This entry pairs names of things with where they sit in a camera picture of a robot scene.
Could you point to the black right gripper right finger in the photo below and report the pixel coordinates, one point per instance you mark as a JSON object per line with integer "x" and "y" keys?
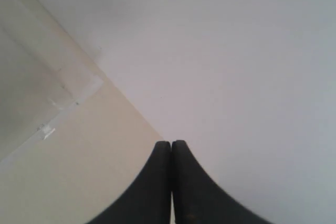
{"x": 197, "y": 198}

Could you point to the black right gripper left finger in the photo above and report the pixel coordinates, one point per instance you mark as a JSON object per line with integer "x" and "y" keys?
{"x": 148, "y": 198}

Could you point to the clear plastic container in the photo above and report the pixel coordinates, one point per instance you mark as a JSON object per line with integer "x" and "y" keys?
{"x": 41, "y": 81}

